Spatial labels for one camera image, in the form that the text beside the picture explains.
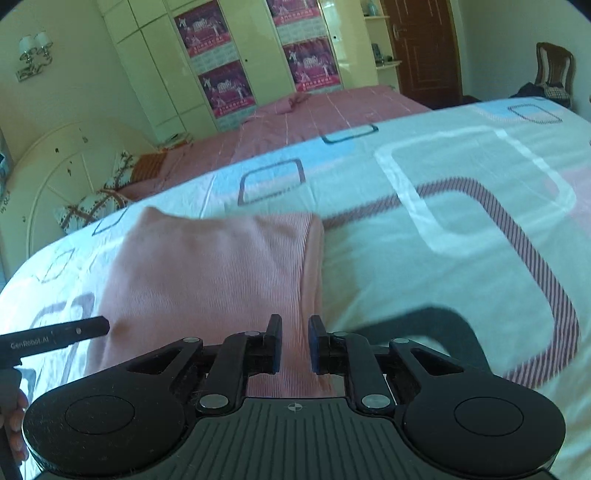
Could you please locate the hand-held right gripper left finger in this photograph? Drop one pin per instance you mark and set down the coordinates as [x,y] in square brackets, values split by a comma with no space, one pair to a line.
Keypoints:
[276,344]

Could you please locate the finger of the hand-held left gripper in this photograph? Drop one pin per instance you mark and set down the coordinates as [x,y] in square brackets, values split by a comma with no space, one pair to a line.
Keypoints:
[90,328]

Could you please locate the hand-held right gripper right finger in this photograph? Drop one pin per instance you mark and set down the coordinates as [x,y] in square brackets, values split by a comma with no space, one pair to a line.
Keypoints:
[315,344]

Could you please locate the pink ribbed shirt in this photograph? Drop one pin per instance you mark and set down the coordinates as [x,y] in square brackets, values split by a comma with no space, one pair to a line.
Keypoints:
[207,286]

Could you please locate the dark clothes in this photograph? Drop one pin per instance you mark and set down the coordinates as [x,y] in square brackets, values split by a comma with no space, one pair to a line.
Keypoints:
[531,91]

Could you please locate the person's left hand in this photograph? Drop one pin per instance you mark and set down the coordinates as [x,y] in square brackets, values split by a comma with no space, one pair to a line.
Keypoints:
[16,427]

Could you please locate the brown patterned white pillow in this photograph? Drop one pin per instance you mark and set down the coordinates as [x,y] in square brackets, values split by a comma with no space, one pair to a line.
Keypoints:
[92,210]
[124,168]

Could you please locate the cream round headboard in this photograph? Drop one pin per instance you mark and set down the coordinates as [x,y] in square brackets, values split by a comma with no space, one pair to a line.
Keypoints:
[55,175]

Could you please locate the orange pillow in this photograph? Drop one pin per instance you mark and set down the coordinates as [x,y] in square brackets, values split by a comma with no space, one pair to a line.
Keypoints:
[150,167]

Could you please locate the printed blanket with rounded squares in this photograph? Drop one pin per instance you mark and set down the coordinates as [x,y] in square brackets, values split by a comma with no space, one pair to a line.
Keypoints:
[438,221]

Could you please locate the bedside table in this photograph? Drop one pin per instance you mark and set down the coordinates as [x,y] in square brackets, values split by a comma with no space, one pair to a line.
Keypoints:
[176,140]

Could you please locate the pink bed sheet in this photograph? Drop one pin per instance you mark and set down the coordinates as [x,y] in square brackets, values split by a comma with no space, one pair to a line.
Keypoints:
[300,129]

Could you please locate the crumpled pink cloth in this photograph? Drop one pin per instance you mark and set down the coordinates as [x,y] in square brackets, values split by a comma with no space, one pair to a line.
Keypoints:
[296,104]

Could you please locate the cream glossy wardrobe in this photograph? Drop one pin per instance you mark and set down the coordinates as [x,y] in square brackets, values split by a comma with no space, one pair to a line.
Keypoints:
[152,60]

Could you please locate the brown wooden door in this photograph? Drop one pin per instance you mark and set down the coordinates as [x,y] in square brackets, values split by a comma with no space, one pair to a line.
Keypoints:
[422,50]

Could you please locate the cream corner shelf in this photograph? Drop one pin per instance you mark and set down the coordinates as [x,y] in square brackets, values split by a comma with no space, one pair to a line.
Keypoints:
[383,32]

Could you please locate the brown wooden chair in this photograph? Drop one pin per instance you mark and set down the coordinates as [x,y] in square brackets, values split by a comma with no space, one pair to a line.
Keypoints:
[556,69]

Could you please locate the purple wall poster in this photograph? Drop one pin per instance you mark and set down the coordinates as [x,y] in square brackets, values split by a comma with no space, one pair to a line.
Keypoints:
[311,64]
[295,10]
[227,88]
[203,27]

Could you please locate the wall lamp with white shades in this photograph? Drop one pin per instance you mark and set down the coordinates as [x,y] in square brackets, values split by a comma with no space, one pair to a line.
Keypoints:
[36,46]

